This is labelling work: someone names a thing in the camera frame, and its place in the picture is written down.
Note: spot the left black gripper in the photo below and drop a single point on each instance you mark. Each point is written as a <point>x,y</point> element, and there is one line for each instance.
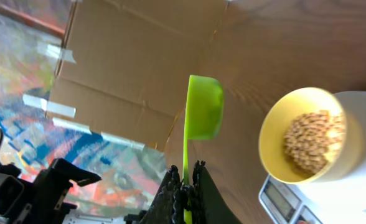
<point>42,200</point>

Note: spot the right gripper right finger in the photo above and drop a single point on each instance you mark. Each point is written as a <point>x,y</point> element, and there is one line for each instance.
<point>207,204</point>

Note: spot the yellow plastic bowl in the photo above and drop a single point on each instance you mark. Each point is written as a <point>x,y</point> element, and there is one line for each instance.
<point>278,119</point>

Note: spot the white digital kitchen scale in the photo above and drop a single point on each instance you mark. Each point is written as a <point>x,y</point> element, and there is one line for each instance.
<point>339,201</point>

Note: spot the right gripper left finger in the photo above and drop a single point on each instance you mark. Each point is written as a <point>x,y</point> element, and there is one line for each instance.
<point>167,207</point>

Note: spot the soybeans in bowl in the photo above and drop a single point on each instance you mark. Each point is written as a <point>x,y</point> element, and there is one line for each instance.
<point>312,140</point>

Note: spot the cardboard box panel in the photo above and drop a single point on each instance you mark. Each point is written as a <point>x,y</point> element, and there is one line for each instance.
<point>131,64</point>

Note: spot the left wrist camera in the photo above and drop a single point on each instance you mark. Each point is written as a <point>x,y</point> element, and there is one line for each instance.
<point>10,191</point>

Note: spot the green plastic measuring spoon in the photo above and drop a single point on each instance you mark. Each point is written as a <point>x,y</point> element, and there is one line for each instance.
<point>203,118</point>

